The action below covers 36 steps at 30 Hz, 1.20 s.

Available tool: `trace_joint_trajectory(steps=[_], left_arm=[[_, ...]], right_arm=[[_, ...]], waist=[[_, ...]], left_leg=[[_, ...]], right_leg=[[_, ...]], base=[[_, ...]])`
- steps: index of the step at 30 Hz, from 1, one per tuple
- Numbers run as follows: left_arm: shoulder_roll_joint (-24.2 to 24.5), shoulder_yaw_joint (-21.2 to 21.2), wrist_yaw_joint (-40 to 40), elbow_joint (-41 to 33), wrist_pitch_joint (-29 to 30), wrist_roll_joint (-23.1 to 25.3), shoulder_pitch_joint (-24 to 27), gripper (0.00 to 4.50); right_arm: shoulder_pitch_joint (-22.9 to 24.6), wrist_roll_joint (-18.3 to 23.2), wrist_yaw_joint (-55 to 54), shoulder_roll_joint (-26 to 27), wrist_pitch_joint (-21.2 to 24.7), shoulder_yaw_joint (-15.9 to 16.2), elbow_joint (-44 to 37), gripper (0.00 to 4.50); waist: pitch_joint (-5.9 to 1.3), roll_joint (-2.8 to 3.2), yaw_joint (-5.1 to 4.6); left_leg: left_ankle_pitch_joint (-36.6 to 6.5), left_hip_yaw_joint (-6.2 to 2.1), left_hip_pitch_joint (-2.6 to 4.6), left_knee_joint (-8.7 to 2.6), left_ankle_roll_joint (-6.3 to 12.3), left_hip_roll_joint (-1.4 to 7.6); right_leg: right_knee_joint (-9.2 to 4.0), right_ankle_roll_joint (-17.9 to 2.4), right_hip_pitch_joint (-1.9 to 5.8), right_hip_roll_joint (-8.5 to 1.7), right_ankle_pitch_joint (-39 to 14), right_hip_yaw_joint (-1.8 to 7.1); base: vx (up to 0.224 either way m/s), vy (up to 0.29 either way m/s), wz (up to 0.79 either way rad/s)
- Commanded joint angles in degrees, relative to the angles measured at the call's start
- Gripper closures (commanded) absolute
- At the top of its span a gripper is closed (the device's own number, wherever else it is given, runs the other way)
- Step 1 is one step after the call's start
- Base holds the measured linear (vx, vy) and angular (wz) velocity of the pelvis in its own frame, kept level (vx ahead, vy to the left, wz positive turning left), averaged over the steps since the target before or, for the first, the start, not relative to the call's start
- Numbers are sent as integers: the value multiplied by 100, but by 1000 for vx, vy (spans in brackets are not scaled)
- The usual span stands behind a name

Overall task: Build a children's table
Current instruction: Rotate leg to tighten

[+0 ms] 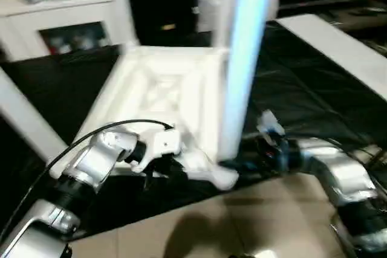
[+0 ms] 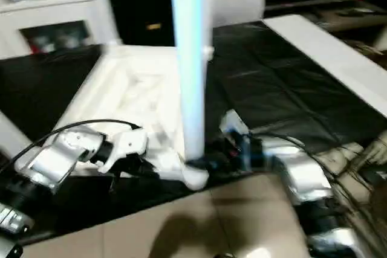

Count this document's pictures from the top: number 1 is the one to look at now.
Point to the white plastic table top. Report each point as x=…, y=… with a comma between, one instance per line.
x=166, y=95

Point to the white plastic table leg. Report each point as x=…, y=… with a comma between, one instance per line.
x=24, y=113
x=223, y=22
x=124, y=7
x=245, y=58

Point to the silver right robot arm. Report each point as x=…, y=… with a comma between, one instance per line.
x=338, y=173

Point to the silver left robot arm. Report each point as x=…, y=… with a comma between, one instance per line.
x=90, y=161

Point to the white flat board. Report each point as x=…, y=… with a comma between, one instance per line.
x=338, y=46

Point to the light grey cushion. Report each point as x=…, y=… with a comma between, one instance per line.
x=211, y=4

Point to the black cabinet with yellow label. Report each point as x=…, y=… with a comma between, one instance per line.
x=169, y=4

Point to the white sideboard with glass doors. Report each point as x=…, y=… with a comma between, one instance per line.
x=60, y=22

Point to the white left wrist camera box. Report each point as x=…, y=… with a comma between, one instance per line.
x=163, y=143

